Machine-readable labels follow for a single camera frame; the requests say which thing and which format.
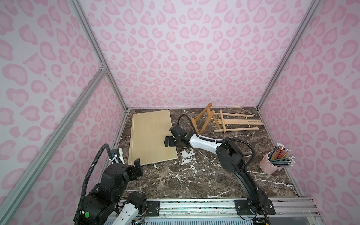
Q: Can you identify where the small wooden easel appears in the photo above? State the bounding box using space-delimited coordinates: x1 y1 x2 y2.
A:
213 110 263 133

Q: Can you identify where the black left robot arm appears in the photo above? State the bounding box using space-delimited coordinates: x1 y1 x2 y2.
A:
74 158 147 225

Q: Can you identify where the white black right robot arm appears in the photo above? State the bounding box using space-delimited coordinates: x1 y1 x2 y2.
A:
164 124 275 216

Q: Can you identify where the pink pencil cup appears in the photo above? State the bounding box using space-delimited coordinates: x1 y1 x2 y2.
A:
259 152 283 174

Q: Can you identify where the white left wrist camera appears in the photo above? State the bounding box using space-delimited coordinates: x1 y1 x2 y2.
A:
109 148 124 164

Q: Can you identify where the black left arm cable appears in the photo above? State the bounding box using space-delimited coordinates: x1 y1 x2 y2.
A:
73 143 116 225

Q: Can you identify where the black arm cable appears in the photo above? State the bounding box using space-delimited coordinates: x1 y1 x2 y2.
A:
177 113 272 225
73 143 116 225

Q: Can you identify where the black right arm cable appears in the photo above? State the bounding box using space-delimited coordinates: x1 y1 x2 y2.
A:
177 113 272 225

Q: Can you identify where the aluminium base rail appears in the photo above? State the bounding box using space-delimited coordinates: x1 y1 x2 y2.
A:
74 198 324 225

